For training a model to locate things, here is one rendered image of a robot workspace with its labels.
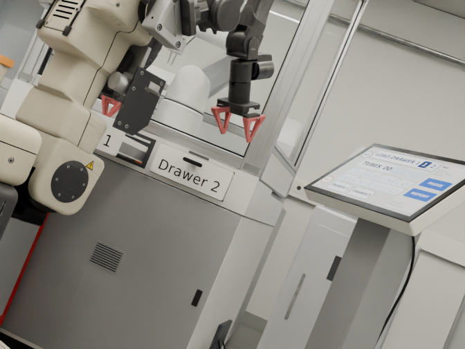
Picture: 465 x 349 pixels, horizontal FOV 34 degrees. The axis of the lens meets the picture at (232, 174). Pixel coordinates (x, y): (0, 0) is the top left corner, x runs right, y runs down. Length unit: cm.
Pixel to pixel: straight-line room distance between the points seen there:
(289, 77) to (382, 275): 83
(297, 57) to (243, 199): 54
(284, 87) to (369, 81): 329
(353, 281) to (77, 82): 102
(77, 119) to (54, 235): 111
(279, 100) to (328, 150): 320
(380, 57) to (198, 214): 355
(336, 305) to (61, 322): 105
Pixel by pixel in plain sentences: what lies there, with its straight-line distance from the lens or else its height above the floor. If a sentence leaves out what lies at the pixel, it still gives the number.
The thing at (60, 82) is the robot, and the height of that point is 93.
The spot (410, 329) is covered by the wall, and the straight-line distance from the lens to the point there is 585.
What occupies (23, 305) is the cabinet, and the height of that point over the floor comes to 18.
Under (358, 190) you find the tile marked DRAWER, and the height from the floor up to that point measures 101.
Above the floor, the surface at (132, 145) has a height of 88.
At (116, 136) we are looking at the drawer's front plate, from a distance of 245.
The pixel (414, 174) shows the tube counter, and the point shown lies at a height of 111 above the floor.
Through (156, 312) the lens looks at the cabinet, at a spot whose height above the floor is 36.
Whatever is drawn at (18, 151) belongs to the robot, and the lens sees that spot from 155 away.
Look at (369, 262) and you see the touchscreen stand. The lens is 227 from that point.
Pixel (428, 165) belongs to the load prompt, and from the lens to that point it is 232.
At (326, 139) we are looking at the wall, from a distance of 589.
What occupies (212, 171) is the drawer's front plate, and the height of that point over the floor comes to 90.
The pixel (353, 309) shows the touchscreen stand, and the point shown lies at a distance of 227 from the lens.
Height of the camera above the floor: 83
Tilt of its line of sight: 2 degrees up
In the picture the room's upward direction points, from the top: 23 degrees clockwise
